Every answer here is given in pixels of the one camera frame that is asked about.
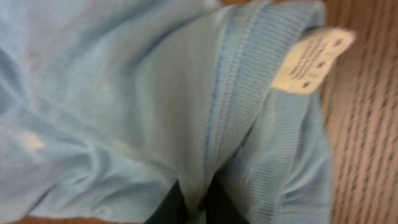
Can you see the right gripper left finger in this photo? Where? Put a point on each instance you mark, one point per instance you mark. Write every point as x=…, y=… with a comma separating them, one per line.
x=172, y=209

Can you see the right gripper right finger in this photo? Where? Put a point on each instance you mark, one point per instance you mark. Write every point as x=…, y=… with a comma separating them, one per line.
x=220, y=209

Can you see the light blue t-shirt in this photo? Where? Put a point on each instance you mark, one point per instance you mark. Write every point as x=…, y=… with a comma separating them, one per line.
x=106, y=104

